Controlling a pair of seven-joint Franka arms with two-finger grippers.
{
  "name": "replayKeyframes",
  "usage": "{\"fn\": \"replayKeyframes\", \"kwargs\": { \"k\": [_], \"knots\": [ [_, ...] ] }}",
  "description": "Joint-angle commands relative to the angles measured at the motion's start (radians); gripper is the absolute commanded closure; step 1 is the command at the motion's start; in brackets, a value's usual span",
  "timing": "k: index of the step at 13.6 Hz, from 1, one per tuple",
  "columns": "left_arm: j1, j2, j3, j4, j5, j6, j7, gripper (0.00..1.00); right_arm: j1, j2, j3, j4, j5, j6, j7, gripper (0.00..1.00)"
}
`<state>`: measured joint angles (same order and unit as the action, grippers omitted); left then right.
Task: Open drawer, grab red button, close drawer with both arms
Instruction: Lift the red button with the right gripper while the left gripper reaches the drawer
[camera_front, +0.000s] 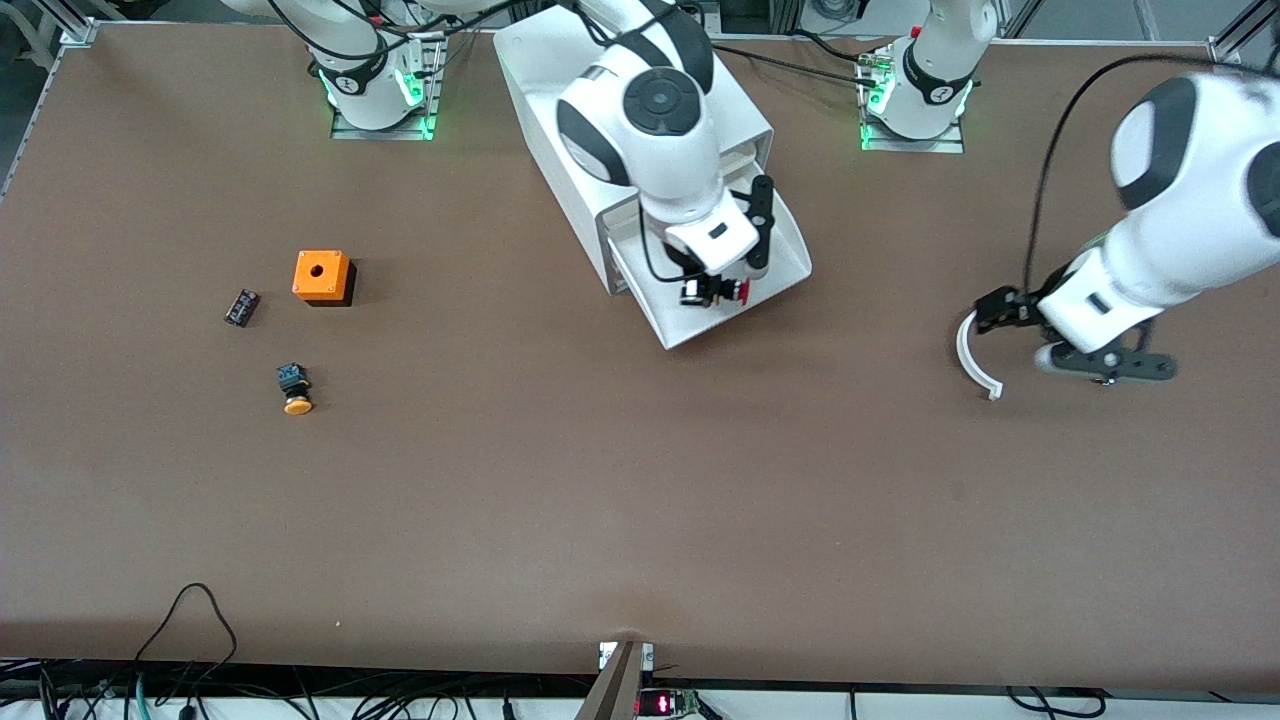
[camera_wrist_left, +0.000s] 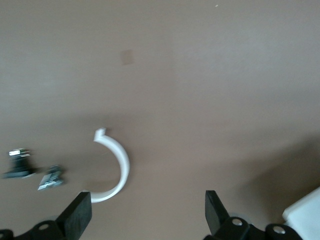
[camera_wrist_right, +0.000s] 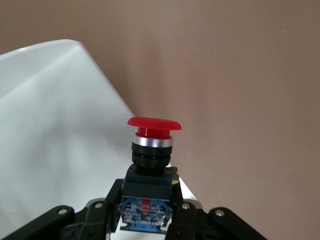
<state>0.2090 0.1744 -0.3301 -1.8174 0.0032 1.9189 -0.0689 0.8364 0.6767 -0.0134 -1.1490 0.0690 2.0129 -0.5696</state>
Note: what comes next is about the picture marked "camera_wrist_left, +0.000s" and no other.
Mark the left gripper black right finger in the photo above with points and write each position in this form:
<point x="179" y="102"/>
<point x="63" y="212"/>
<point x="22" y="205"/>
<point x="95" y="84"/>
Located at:
<point x="215" y="215"/>

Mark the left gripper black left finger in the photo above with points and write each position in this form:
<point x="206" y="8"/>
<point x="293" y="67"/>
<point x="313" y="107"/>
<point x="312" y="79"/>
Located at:
<point x="75" y="217"/>

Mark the white cabinet drawer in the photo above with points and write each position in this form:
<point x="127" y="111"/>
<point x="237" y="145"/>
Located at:
<point x="305" y="215"/>

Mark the small grey metal component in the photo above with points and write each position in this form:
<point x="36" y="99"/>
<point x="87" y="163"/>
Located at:
<point x="51" y="177"/>

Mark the black component with silver clip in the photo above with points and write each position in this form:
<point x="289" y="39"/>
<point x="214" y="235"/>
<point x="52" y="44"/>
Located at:
<point x="20" y="166"/>

